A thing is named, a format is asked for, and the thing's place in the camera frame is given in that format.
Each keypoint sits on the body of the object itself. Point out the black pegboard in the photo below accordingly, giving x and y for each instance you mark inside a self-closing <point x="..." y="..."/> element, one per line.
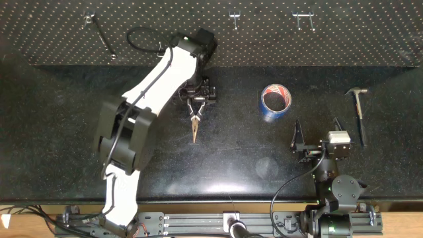
<point x="264" y="43"/>

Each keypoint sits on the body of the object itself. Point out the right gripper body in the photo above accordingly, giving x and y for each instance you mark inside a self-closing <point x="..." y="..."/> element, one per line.
<point x="338" y="151"/>

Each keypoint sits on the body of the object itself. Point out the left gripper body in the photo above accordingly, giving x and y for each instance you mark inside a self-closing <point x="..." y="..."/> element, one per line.
<point x="208" y="94"/>

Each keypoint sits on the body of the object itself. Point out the roll of blue tape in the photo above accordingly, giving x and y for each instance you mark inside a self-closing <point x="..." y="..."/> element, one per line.
<point x="267" y="112"/>

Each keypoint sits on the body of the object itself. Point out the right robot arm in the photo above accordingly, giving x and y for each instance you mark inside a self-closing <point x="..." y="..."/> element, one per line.
<point x="343" y="191"/>

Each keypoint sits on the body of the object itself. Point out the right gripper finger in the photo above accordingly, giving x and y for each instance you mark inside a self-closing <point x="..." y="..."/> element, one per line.
<point x="337" y="126"/>
<point x="298" y="137"/>

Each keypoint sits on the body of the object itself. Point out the black and white pliers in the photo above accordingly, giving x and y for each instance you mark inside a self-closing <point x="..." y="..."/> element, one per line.
<point x="195" y="127"/>

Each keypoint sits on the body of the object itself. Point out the mounting rail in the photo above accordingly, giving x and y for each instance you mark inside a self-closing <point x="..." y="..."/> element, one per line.
<point x="198" y="223"/>

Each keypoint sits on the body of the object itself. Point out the hammer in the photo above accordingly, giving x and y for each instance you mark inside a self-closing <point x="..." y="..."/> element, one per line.
<point x="358" y="109"/>

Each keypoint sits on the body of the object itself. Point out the wrench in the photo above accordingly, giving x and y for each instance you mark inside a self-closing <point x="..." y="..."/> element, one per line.
<point x="100" y="34"/>

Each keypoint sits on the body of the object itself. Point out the metal hook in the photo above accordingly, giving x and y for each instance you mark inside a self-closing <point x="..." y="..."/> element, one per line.
<point x="89" y="16"/>
<point x="161" y="51"/>
<point x="234" y="18"/>
<point x="304" y="15"/>

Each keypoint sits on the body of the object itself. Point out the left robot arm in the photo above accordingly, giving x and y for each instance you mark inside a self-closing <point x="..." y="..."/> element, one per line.
<point x="165" y="79"/>

